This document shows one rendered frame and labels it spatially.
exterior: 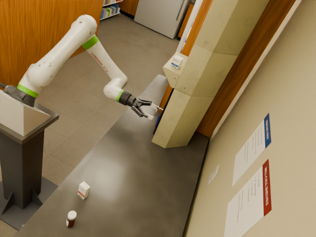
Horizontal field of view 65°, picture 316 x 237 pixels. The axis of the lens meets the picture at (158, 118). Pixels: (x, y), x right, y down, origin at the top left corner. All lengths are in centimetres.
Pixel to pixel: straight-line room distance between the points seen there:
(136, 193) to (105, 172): 23
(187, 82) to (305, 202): 102
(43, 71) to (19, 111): 26
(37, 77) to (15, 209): 129
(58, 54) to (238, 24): 99
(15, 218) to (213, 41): 199
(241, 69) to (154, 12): 505
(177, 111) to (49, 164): 157
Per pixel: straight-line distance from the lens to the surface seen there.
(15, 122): 164
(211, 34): 138
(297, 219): 64
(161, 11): 661
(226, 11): 135
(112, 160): 159
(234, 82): 185
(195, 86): 149
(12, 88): 175
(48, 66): 152
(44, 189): 254
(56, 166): 271
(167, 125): 167
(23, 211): 244
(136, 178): 155
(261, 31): 174
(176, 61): 152
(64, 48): 155
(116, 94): 172
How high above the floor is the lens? 214
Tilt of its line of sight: 36 degrees down
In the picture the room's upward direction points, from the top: 23 degrees clockwise
